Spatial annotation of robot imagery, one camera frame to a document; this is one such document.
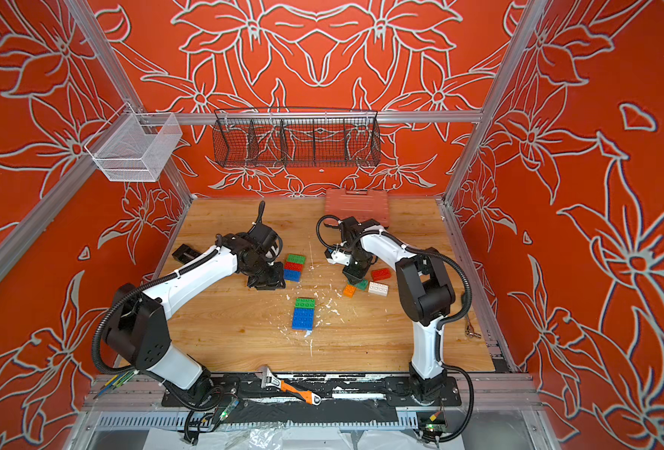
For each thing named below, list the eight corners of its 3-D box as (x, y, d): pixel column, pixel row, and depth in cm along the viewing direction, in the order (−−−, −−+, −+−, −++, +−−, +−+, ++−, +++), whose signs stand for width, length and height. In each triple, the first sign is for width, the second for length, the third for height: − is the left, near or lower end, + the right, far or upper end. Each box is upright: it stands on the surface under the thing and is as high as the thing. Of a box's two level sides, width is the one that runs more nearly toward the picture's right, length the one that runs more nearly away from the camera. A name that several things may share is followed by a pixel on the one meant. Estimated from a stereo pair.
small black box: (174, 258, 104) (170, 253, 101) (186, 248, 107) (182, 242, 104) (188, 267, 102) (184, 261, 99) (199, 256, 105) (196, 251, 102)
